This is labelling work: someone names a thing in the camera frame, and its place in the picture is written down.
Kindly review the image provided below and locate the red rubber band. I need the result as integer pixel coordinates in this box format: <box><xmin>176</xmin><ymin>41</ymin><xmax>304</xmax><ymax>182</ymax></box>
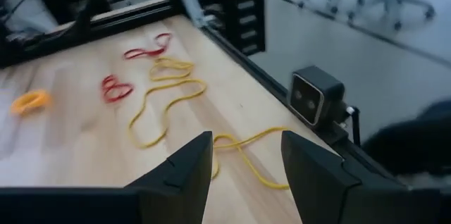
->
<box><xmin>101</xmin><ymin>74</ymin><xmax>135</xmax><ymax>104</ymax></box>
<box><xmin>123</xmin><ymin>32</ymin><xmax>173</xmax><ymax>61</ymax></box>

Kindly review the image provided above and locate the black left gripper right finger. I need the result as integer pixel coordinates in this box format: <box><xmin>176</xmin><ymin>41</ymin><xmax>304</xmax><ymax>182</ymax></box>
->
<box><xmin>280</xmin><ymin>130</ymin><xmax>412</xmax><ymax>224</ymax></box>

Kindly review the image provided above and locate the black aluminium frame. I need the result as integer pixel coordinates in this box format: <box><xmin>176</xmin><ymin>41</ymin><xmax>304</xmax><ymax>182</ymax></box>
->
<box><xmin>0</xmin><ymin>0</ymin><xmax>409</xmax><ymax>182</ymax></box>

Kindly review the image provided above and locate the small black camera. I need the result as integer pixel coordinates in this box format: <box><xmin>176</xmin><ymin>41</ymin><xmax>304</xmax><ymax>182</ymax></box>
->
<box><xmin>288</xmin><ymin>65</ymin><xmax>362</xmax><ymax>147</ymax></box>

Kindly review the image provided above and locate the long yellow rubber band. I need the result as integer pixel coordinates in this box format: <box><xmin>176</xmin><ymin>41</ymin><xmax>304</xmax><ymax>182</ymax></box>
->
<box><xmin>127</xmin><ymin>77</ymin><xmax>208</xmax><ymax>149</ymax></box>

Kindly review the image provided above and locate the orange coil wristband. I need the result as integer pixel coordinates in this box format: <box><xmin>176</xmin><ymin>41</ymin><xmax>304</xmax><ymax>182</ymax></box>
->
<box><xmin>9</xmin><ymin>89</ymin><xmax>53</xmax><ymax>116</ymax></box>

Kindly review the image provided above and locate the black rounded seat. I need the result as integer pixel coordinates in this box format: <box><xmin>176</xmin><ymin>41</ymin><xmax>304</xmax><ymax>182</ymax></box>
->
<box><xmin>362</xmin><ymin>99</ymin><xmax>451</xmax><ymax>178</ymax></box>

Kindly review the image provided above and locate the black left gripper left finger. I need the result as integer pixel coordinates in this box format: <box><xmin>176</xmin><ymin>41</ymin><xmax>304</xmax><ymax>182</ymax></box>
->
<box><xmin>125</xmin><ymin>131</ymin><xmax>214</xmax><ymax>224</ymax></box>

